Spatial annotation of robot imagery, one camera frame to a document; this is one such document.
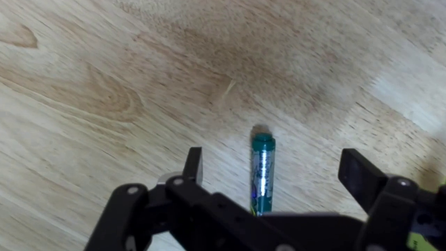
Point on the green marker pen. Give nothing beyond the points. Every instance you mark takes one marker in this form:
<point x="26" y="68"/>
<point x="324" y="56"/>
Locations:
<point x="262" y="171"/>

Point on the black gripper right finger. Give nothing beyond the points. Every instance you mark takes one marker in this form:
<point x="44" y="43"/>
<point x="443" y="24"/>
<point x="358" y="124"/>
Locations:
<point x="394" y="209"/>

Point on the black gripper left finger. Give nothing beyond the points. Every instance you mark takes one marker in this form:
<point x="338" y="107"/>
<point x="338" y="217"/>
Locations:
<point x="129" y="217"/>

